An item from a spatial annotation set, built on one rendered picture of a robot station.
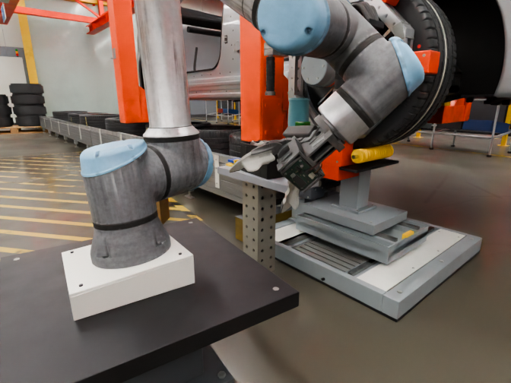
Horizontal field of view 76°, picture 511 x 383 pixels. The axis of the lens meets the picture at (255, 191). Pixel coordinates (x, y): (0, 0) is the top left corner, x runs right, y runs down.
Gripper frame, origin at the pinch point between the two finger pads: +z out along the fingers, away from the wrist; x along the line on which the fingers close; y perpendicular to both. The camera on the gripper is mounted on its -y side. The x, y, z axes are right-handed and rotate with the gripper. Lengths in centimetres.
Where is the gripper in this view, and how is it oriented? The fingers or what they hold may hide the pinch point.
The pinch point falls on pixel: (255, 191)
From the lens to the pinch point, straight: 68.2
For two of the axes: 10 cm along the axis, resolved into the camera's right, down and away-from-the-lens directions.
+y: 0.7, 5.3, -8.4
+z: -7.0, 6.3, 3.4
